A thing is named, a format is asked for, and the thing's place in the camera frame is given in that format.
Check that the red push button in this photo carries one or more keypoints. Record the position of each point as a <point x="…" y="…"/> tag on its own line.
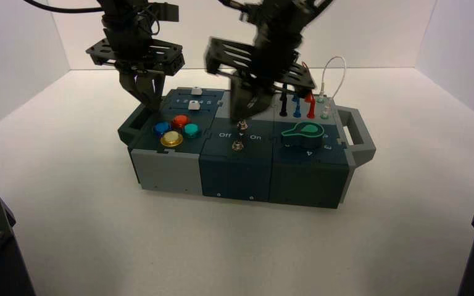
<point x="180" y="121"/>

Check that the yellow push button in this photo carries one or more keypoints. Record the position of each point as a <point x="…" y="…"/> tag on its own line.
<point x="171" y="139"/>

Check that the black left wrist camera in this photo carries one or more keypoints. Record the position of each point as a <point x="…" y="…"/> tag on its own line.
<point x="166" y="12"/>

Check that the teal push button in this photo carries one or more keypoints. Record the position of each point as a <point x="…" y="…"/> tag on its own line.
<point x="191" y="130"/>

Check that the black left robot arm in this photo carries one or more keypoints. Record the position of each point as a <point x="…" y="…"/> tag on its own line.
<point x="124" y="7"/>

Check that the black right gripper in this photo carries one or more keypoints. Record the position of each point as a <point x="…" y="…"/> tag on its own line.
<point x="276" y="53"/>

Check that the blue push button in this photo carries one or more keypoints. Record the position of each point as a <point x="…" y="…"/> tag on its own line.
<point x="161" y="128"/>

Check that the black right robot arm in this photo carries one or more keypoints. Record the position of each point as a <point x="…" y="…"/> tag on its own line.
<point x="278" y="10"/>

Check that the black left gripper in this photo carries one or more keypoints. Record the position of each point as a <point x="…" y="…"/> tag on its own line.
<point x="132" y="49"/>

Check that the white slider knob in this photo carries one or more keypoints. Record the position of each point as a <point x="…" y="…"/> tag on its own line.
<point x="193" y="106"/>
<point x="196" y="90"/>

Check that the grey and teal task box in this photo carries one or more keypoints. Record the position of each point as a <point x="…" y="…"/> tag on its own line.
<point x="237" y="175"/>

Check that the silver toggle switch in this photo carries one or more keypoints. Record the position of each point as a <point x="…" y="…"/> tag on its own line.
<point x="237" y="144"/>
<point x="242" y="124"/>

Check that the green rotary knob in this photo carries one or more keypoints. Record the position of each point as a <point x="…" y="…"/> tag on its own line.
<point x="304" y="135"/>

